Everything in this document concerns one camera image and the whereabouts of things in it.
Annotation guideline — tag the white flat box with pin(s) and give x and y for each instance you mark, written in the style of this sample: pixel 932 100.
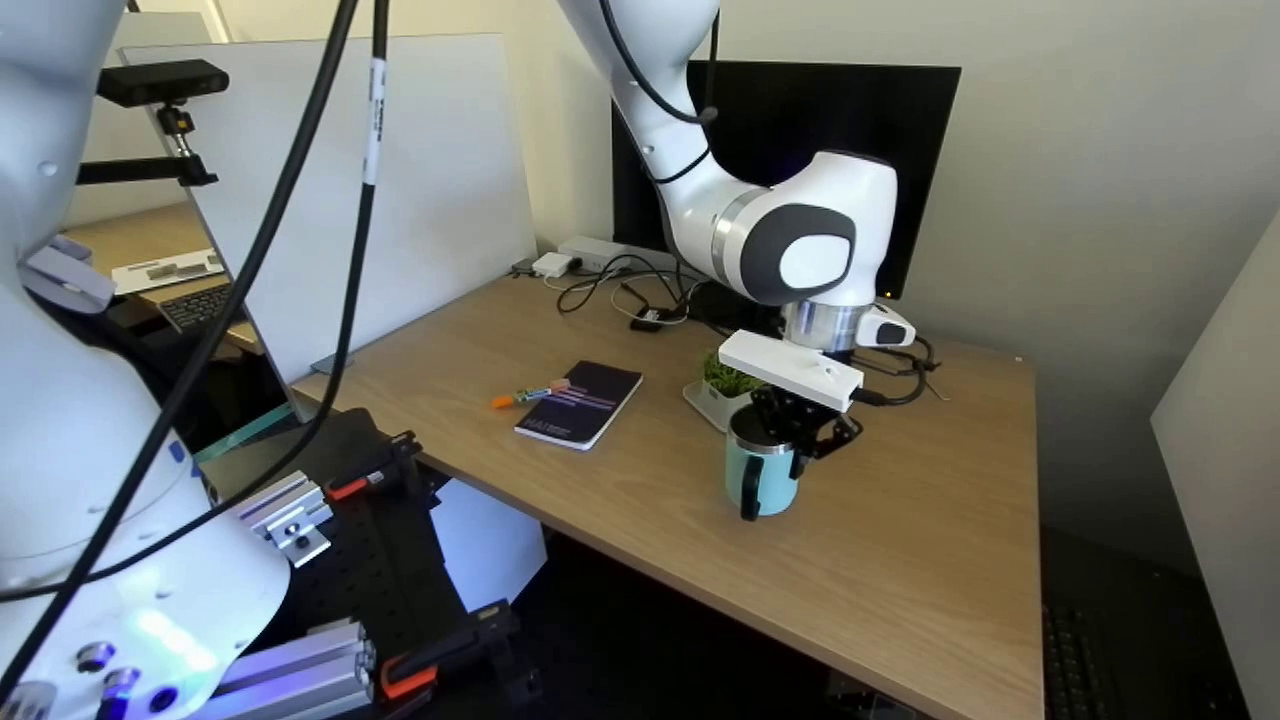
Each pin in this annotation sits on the white flat box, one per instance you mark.
pixel 165 270

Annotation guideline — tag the black monitor stand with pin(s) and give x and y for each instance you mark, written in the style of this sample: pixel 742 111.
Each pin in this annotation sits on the black monitor stand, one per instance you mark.
pixel 727 309

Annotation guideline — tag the white square plant tray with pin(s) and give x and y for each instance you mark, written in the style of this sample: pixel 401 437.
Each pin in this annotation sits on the white square plant tray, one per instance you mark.
pixel 707 402

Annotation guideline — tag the white paper sheet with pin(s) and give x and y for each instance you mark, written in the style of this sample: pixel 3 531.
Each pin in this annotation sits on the white paper sheet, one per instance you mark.
pixel 486 546

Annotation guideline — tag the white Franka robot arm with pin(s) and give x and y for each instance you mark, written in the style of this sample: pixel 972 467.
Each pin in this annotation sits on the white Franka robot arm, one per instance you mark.
pixel 82 441

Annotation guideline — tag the white side panel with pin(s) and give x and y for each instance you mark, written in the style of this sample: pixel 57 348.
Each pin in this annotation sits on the white side panel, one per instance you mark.
pixel 1224 483

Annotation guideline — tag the light green thermos cup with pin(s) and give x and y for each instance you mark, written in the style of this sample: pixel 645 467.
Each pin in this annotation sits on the light green thermos cup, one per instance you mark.
pixel 779 483

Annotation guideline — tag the orange marker pen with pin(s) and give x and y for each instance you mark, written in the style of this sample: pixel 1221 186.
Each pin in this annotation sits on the orange marker pen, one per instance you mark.
pixel 513 397

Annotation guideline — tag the white board panel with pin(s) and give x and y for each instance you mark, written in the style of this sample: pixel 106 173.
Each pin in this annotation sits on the white board panel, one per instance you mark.
pixel 452 200

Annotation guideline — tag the small green potted plant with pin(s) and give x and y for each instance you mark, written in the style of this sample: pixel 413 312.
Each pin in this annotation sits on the small green potted plant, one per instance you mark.
pixel 727 378

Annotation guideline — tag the black computer monitor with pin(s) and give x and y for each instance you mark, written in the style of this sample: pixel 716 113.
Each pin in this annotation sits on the black computer monitor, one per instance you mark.
pixel 923 123

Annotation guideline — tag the large orange black clamp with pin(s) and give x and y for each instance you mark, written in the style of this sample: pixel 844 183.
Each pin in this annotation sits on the large orange black clamp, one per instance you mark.
pixel 434 660

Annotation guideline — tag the short aluminium extrusion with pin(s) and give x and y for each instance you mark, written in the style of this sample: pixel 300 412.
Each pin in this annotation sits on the short aluminium extrusion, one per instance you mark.
pixel 280 512

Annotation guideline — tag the small orange black clamp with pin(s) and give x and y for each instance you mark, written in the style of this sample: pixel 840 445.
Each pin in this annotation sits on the small orange black clamp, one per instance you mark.
pixel 357 487

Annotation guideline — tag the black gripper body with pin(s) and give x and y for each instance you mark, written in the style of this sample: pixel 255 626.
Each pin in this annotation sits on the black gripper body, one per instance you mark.
pixel 819 430

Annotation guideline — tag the black stereo camera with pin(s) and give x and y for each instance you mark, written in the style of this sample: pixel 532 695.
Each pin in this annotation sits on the black stereo camera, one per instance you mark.
pixel 162 81

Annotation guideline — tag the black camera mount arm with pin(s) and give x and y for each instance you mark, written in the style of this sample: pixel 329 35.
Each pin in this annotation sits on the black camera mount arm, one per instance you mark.
pixel 142 169

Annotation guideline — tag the black background keyboard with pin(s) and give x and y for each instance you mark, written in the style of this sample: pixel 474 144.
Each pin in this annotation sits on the black background keyboard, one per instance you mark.
pixel 195 309

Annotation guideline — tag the long aluminium extrusion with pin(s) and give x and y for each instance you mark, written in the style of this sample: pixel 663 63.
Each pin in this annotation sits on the long aluminium extrusion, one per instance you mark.
pixel 300 672

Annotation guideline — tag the dark notebook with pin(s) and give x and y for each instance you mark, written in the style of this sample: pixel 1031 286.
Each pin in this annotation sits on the dark notebook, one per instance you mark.
pixel 576 406

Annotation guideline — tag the white power strip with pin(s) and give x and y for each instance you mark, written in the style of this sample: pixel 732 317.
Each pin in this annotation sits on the white power strip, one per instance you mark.
pixel 581 257

